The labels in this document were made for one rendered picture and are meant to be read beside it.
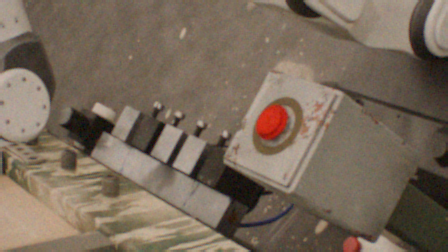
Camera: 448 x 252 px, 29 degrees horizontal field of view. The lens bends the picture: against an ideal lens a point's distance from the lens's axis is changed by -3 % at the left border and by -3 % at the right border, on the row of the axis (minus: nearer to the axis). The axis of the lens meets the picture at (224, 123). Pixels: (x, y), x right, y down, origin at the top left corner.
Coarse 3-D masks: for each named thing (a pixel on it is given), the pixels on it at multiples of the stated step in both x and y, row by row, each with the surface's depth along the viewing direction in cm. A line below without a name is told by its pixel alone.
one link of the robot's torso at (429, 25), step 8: (440, 0) 166; (432, 8) 167; (440, 8) 167; (432, 16) 166; (440, 16) 167; (432, 24) 166; (440, 24) 167; (424, 32) 167; (432, 32) 167; (440, 32) 167; (432, 40) 167; (440, 40) 168; (432, 48) 168; (440, 48) 169; (440, 56) 171
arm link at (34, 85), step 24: (0, 0) 92; (0, 24) 92; (24, 24) 94; (0, 48) 91; (24, 48) 93; (0, 72) 91; (24, 72) 91; (48, 72) 95; (0, 96) 89; (24, 96) 91; (48, 96) 94; (0, 120) 89; (24, 120) 91
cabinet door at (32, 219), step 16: (0, 176) 136; (0, 192) 129; (16, 192) 130; (0, 208) 124; (16, 208) 124; (32, 208) 124; (48, 208) 124; (0, 224) 118; (16, 224) 119; (32, 224) 118; (48, 224) 119; (64, 224) 119; (0, 240) 113; (16, 240) 114; (32, 240) 113
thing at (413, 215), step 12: (408, 192) 106; (420, 192) 107; (396, 204) 105; (408, 204) 106; (420, 204) 108; (432, 204) 109; (396, 216) 105; (408, 216) 107; (420, 216) 108; (432, 216) 110; (444, 216) 112; (384, 228) 112; (396, 228) 106; (408, 228) 108; (420, 228) 109; (432, 228) 111; (444, 228) 112; (408, 240) 110; (420, 240) 110; (432, 240) 111; (444, 240) 113
